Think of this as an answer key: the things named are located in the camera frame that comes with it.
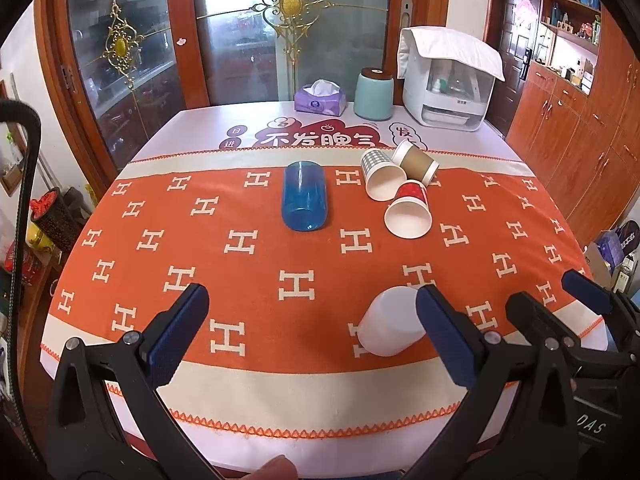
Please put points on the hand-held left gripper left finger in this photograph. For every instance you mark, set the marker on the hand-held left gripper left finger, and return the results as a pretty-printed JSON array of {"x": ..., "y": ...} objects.
[{"x": 182, "y": 327}]

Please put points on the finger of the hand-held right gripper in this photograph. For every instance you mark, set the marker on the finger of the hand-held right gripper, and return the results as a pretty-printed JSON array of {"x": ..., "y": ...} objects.
[
  {"x": 587, "y": 290},
  {"x": 527, "y": 312}
]

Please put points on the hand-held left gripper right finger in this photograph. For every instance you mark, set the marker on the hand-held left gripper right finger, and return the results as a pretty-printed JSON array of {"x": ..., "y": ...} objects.
[{"x": 445, "y": 332}]

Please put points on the white plastic cup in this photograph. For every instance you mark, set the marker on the white plastic cup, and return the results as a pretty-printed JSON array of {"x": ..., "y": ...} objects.
[{"x": 387, "y": 322}]

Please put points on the red paper cup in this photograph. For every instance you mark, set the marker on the red paper cup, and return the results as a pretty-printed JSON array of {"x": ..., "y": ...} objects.
[{"x": 410, "y": 210}]

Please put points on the checkered paper cup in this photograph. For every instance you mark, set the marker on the checkered paper cup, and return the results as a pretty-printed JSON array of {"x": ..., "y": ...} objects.
[{"x": 382, "y": 175}]

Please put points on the brown paper cup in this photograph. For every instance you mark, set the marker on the brown paper cup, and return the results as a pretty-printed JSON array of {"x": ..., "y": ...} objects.
[{"x": 417, "y": 160}]

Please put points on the blue transparent cup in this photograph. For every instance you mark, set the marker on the blue transparent cup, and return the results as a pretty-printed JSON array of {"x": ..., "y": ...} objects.
[{"x": 306, "y": 195}]

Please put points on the person's left hand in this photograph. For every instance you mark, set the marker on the person's left hand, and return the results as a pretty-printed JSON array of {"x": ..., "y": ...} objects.
[{"x": 274, "y": 469}]

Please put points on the cardboard box with purple packet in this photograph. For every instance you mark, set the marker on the cardboard box with purple packet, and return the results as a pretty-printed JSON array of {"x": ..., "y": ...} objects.
[{"x": 612, "y": 255}]

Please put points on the orange patterned blanket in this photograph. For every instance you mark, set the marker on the orange patterned blanket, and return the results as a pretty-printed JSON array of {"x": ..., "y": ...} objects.
[{"x": 280, "y": 240}]

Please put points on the black perforated basket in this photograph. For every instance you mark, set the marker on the black perforated basket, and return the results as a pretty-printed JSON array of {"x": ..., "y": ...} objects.
[{"x": 55, "y": 222}]

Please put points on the orange patterned tablecloth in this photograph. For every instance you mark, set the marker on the orange patterned tablecloth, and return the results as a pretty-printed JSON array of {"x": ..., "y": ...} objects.
[{"x": 200, "y": 130}]

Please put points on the white countertop appliance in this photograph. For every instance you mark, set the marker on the white countertop appliance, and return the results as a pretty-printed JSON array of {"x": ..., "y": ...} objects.
[{"x": 450, "y": 100}]

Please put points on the teal canister with brown lid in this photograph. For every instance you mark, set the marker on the teal canister with brown lid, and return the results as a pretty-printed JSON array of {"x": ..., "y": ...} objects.
[{"x": 374, "y": 95}]

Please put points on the dark brown entrance door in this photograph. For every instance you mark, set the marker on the dark brown entrance door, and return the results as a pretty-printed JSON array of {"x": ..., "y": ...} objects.
[{"x": 515, "y": 50}]

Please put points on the purple tissue box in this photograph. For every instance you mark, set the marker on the purple tissue box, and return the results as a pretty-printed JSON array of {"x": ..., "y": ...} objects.
[{"x": 320, "y": 100}]

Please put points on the glass door with gold ornament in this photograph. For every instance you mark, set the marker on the glass door with gold ornament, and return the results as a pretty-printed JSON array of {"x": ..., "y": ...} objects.
[
  {"x": 300, "y": 35},
  {"x": 125, "y": 60}
]

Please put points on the white folded cloth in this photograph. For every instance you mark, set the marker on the white folded cloth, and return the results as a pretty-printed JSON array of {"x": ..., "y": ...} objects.
[{"x": 450, "y": 47}]

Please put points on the wooden wall cabinet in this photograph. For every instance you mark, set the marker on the wooden wall cabinet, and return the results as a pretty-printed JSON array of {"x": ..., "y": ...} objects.
[{"x": 580, "y": 110}]

